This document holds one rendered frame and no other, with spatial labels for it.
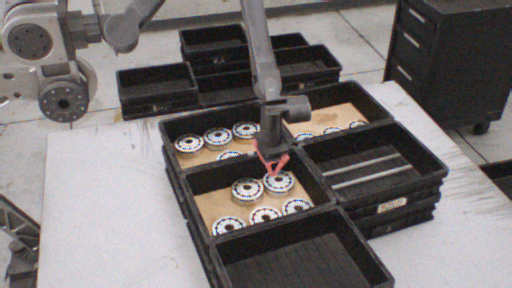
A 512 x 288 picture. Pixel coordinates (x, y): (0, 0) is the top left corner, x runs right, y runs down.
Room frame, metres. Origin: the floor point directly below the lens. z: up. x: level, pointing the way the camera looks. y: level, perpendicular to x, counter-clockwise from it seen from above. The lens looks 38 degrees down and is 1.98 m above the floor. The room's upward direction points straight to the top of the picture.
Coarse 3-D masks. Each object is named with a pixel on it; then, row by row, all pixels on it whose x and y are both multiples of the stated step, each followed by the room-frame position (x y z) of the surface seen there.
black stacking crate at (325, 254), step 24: (312, 216) 1.03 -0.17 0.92; (336, 216) 1.05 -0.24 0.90; (240, 240) 0.95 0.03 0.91; (264, 240) 0.97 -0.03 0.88; (288, 240) 1.00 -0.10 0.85; (312, 240) 1.02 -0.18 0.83; (336, 240) 1.02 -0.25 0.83; (240, 264) 0.93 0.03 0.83; (264, 264) 0.93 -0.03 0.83; (288, 264) 0.93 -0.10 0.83; (312, 264) 0.93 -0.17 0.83; (336, 264) 0.93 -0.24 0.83; (360, 264) 0.91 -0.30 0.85
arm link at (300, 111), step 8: (272, 80) 1.10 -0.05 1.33; (264, 88) 1.09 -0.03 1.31; (272, 88) 1.09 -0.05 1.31; (272, 96) 1.07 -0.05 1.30; (288, 96) 1.09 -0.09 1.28; (296, 96) 1.10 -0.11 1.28; (304, 96) 1.11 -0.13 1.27; (288, 104) 1.09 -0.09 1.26; (296, 104) 1.09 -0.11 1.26; (304, 104) 1.09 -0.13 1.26; (296, 112) 1.07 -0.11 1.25; (304, 112) 1.07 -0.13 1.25; (288, 120) 1.07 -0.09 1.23; (296, 120) 1.07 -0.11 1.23; (304, 120) 1.07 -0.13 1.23
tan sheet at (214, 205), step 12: (216, 192) 1.22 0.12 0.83; (228, 192) 1.22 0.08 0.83; (264, 192) 1.22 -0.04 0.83; (300, 192) 1.22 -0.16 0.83; (204, 204) 1.17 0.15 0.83; (216, 204) 1.17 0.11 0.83; (228, 204) 1.17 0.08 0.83; (264, 204) 1.17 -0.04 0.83; (276, 204) 1.17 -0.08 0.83; (204, 216) 1.12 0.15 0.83; (216, 216) 1.12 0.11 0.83; (240, 216) 1.12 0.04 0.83
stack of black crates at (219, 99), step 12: (228, 72) 2.60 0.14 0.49; (240, 72) 2.60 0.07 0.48; (204, 84) 2.55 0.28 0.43; (216, 84) 2.57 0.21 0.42; (228, 84) 2.58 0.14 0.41; (240, 84) 2.60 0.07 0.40; (252, 84) 2.62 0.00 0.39; (204, 96) 2.50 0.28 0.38; (216, 96) 2.50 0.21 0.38; (228, 96) 2.51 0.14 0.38; (240, 96) 2.51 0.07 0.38; (252, 96) 2.51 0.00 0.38; (204, 108) 2.26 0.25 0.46
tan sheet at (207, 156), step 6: (174, 144) 1.48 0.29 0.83; (234, 144) 1.48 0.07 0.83; (240, 144) 1.48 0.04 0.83; (252, 144) 1.48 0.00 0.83; (174, 150) 1.44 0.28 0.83; (204, 150) 1.44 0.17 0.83; (210, 150) 1.44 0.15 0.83; (240, 150) 1.44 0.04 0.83; (246, 150) 1.44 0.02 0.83; (252, 150) 1.44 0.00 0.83; (198, 156) 1.41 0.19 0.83; (204, 156) 1.41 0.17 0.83; (210, 156) 1.41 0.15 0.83; (216, 156) 1.41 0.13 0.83; (180, 162) 1.38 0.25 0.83; (186, 162) 1.38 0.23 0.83; (192, 162) 1.38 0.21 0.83; (198, 162) 1.38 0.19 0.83; (204, 162) 1.38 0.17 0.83
